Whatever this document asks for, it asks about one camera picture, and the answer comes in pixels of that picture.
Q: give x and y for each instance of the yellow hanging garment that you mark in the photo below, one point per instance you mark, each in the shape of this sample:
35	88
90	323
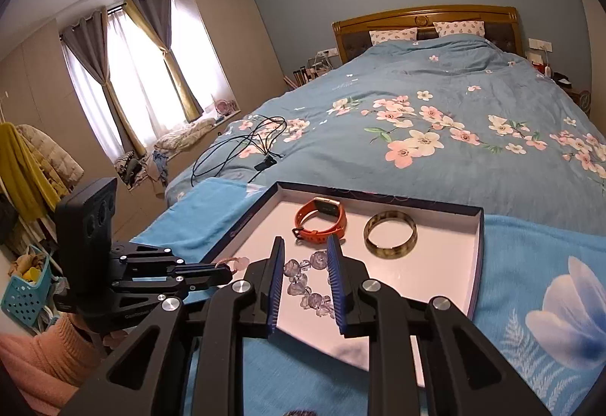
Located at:
21	170

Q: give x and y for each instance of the white sheer curtain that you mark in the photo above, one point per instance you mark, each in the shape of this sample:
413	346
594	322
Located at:
137	80

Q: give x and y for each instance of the wooden bed headboard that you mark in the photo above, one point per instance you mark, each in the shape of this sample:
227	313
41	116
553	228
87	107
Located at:
426	14

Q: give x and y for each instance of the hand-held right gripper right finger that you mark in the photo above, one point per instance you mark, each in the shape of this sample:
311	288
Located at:
336	283

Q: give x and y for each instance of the cosmetics and makeup brushes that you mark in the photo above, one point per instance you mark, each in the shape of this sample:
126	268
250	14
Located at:
307	73

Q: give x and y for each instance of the blue floral duvet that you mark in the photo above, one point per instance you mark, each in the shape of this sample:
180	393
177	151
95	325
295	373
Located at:
426	75

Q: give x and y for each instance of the orange smartwatch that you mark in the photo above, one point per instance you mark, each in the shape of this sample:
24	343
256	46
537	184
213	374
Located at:
331	229

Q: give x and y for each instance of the grey and olive curtain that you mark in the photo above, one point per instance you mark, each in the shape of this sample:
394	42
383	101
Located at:
94	61
161	28

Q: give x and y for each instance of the turquoise plastic basket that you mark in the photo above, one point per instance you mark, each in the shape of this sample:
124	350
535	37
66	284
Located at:
23	297

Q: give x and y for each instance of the blue flower print blanket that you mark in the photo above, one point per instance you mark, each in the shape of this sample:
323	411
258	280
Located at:
521	255

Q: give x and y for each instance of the small black adapter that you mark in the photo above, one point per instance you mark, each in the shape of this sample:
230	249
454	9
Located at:
266	162

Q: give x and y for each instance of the white wall socket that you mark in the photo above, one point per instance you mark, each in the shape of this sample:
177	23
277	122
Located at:
325	52
539	44

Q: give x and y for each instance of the tortoiseshell bangle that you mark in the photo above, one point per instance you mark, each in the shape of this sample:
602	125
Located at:
390	255

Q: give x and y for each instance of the white shallow box tray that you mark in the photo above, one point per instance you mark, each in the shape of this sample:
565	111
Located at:
426	264

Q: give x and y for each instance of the beige folded quilt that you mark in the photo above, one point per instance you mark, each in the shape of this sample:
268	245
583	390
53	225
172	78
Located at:
182	134

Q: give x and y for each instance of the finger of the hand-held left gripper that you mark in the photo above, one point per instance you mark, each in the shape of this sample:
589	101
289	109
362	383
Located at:
151	255
199	281

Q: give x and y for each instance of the small pink fan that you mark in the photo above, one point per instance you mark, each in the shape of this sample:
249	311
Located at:
226	107

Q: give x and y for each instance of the pile of clothes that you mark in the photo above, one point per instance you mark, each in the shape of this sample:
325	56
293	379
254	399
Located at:
139	170

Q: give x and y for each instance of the person's left forearm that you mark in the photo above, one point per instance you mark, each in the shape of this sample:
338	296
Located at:
42	354

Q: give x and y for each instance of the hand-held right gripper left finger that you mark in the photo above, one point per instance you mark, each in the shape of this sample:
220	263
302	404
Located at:
277	283

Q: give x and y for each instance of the white patterned pillow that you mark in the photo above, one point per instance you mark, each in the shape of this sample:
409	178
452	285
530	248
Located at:
393	36
459	29

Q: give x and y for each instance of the beige puffer jacket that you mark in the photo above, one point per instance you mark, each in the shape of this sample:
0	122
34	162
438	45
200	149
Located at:
54	155

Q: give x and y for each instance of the cluttered bedside table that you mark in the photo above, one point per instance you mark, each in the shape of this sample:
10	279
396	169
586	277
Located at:
563	82

